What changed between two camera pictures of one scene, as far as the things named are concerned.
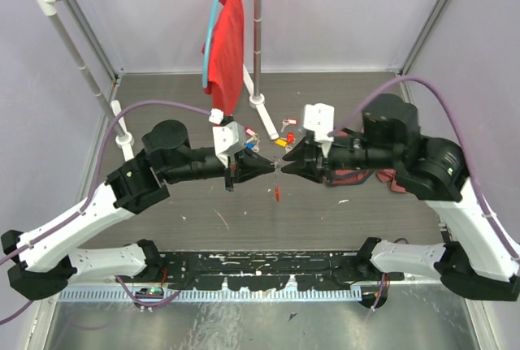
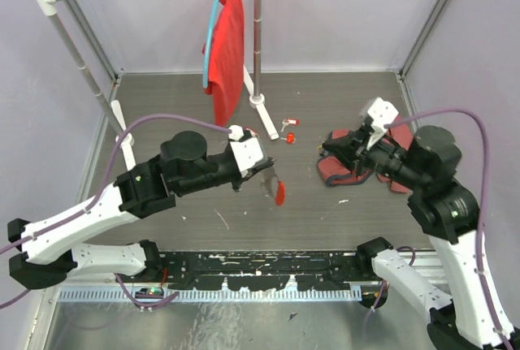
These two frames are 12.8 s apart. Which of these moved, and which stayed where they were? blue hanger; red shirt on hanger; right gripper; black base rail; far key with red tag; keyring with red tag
Moved: keyring with red tag; right gripper
Stayed: red shirt on hanger; black base rail; blue hanger; far key with red tag
